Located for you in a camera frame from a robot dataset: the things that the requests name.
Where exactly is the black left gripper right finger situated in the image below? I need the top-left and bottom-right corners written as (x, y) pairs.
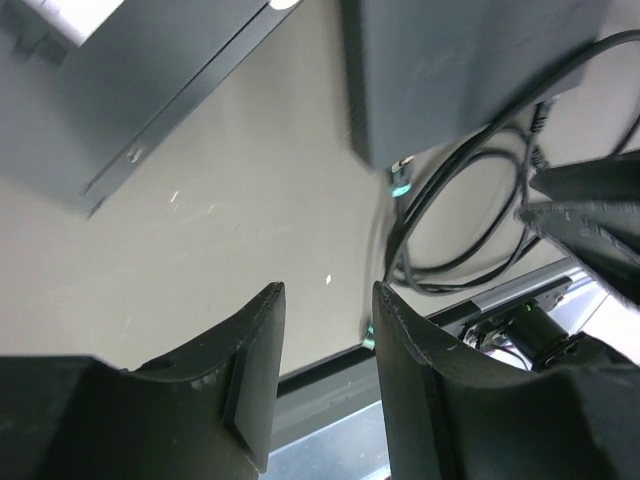
top-left (373, 283), bottom-right (639, 479)

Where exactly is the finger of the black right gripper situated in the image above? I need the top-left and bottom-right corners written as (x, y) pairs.
top-left (516, 202), bottom-right (639, 310)
top-left (530, 152), bottom-right (640, 202)

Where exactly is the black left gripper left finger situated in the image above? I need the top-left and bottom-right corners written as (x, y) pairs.
top-left (1, 282), bottom-right (285, 479)

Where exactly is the black ethernet cable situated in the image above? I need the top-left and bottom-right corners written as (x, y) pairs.
top-left (362, 29), bottom-right (640, 351)

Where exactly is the black network switch plain top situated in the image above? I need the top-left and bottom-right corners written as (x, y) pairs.
top-left (339, 1), bottom-right (610, 171)

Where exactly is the black switch with white label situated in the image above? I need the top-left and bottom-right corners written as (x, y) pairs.
top-left (1, 1), bottom-right (296, 214)

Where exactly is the dark grey table mat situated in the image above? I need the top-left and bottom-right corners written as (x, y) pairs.
top-left (0, 0), bottom-right (640, 391)

